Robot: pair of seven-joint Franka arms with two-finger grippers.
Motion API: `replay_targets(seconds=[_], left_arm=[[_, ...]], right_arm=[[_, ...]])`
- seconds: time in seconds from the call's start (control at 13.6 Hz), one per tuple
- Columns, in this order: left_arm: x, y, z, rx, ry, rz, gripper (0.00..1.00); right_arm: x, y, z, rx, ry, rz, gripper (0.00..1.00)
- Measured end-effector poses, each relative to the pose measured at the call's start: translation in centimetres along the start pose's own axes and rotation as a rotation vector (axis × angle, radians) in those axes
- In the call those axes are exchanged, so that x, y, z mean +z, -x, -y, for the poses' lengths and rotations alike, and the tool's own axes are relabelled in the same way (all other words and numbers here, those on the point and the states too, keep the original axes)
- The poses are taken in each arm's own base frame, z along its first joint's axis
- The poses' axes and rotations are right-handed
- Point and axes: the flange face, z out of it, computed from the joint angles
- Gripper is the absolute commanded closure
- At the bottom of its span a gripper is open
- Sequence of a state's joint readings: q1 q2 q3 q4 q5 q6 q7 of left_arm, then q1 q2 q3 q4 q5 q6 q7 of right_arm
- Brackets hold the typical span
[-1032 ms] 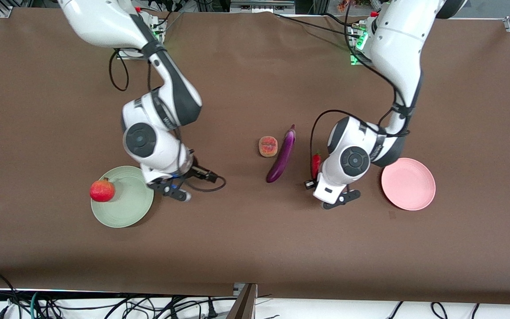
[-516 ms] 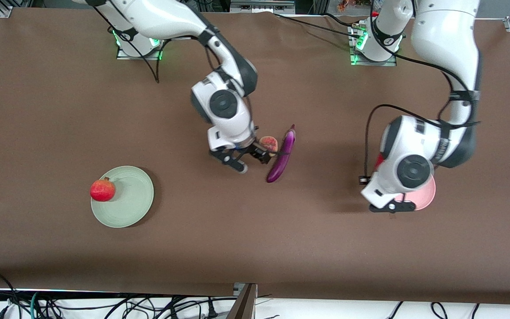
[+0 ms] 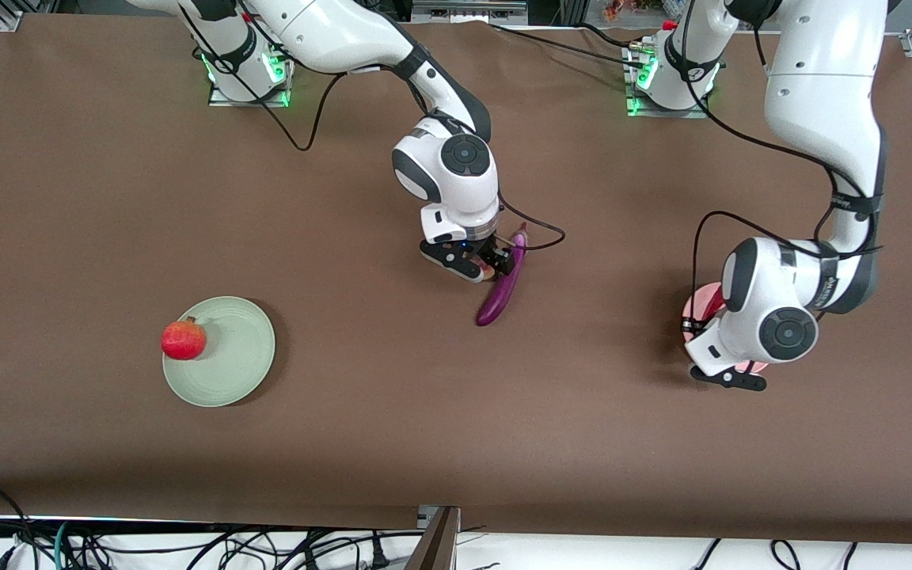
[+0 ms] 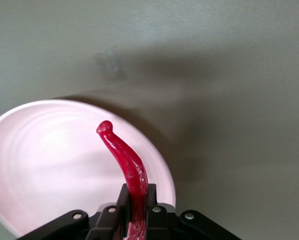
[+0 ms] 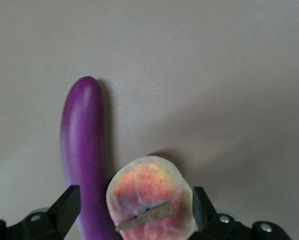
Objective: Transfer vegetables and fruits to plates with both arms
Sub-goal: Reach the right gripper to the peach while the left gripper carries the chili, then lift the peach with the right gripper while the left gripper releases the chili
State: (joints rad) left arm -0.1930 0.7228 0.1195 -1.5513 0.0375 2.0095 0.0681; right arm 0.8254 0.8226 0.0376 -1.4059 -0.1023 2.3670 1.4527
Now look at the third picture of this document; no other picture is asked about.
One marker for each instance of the metal post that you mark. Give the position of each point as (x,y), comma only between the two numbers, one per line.
(440,546)

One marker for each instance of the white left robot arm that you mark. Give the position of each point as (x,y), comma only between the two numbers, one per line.
(820,79)

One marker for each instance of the red chili pepper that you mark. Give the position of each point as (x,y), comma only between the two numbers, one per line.
(714,301)

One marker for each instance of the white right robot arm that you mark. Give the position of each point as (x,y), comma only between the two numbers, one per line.
(329,32)

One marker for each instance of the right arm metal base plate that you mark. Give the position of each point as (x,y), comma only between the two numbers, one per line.
(222,98)

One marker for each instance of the brown table cover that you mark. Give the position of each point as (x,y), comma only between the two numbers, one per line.
(345,396)

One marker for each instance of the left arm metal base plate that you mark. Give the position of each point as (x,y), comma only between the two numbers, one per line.
(674,113)

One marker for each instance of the pale green round plate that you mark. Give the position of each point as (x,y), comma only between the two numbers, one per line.
(234,356)

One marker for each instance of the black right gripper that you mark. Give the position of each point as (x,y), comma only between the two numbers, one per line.
(495,252)

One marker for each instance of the red pomegranate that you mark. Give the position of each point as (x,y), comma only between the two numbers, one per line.
(184,340)

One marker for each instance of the long purple eggplant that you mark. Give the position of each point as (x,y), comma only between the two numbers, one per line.
(495,305)

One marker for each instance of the pink round plate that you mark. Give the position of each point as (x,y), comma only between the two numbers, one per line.
(692,313)

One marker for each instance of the aluminium frame rail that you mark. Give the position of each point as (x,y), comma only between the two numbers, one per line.
(464,14)

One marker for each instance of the orange background object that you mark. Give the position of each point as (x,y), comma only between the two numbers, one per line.
(630,9)

